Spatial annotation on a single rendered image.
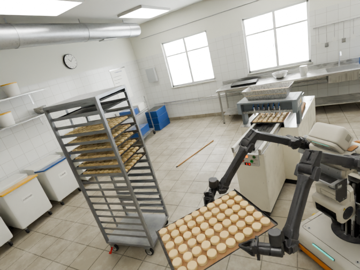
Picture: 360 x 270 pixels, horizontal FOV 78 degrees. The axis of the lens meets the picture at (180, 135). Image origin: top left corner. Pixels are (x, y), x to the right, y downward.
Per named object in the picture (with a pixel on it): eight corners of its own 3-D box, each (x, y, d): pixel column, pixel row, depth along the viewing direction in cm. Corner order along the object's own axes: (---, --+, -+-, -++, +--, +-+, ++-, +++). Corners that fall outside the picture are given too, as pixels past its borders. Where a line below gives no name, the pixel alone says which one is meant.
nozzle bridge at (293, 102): (248, 118, 329) (245, 96, 317) (304, 117, 284) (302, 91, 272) (240, 127, 306) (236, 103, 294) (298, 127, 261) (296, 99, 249)
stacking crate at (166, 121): (160, 124, 729) (158, 118, 722) (170, 122, 708) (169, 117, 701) (150, 130, 681) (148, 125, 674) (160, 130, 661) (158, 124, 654)
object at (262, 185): (261, 179, 323) (253, 122, 293) (286, 184, 302) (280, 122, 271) (242, 211, 274) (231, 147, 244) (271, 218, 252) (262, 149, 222)
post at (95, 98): (154, 246, 242) (97, 95, 185) (153, 248, 240) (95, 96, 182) (152, 245, 244) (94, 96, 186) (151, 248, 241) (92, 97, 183)
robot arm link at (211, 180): (226, 193, 160) (221, 186, 168) (227, 180, 155) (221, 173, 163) (211, 197, 158) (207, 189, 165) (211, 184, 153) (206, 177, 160)
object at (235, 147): (279, 98, 383) (279, 94, 381) (282, 98, 381) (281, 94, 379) (231, 152, 242) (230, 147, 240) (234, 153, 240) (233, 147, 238)
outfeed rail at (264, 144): (298, 96, 365) (298, 92, 362) (300, 96, 363) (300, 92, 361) (258, 155, 224) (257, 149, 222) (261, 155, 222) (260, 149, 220)
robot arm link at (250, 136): (254, 131, 145) (246, 125, 154) (247, 149, 149) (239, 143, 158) (302, 140, 162) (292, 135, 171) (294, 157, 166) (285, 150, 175)
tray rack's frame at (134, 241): (171, 220, 285) (126, 83, 225) (155, 255, 241) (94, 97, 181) (129, 218, 310) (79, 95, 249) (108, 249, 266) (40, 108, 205)
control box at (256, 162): (238, 162, 247) (236, 151, 243) (260, 165, 232) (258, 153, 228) (237, 164, 245) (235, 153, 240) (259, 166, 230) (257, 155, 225)
